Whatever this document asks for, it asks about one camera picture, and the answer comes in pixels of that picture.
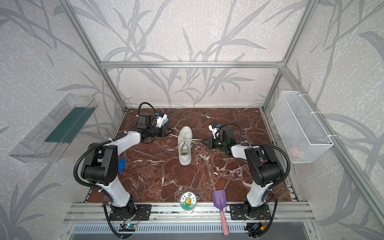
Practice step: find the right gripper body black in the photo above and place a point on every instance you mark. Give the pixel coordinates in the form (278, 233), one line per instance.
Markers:
(212, 142)

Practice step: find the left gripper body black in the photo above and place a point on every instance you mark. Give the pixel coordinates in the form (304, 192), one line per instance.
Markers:
(163, 131)

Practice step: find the white sneaker shoe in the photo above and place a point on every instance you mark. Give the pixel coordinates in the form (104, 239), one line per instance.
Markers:
(184, 145)

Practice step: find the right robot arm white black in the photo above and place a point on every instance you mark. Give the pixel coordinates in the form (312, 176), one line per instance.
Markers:
(268, 164)

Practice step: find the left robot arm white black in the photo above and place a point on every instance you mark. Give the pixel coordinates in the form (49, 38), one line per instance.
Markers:
(98, 167)

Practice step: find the light blue silicone spatula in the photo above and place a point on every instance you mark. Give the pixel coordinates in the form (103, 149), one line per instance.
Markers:
(165, 121)

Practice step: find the purple pink toy shovel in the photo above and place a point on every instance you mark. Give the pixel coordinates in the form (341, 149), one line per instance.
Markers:
(220, 202)

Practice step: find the pink item in basket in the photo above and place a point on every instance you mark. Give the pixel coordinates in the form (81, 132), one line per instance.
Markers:
(295, 152)

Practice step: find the brown slotted litter scoop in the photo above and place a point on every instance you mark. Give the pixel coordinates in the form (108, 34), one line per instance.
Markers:
(282, 192)

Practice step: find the green circuit board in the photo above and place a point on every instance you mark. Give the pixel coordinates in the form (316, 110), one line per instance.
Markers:
(127, 227)

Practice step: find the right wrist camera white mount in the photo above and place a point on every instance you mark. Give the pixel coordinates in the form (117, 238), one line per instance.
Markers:
(215, 129)

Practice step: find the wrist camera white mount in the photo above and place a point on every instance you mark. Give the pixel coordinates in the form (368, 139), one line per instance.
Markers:
(215, 129)
(159, 119)

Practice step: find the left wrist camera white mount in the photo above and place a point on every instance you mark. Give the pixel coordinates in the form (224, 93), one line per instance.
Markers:
(159, 119)

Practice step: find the blue wooden handled spatula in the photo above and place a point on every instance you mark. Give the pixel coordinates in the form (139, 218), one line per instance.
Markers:
(121, 165)

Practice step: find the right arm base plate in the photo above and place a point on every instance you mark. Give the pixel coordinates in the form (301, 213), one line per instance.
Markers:
(245, 212)

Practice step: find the white wire mesh basket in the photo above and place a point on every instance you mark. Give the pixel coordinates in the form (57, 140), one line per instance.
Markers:
(299, 127)

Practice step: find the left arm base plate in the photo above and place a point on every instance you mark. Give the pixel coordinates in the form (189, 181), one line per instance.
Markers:
(140, 212)

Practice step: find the right circuit board with wires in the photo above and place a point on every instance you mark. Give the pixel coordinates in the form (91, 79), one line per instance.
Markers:
(255, 228)

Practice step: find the clear plastic wall tray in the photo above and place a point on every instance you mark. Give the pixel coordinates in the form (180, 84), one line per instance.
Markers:
(48, 141)

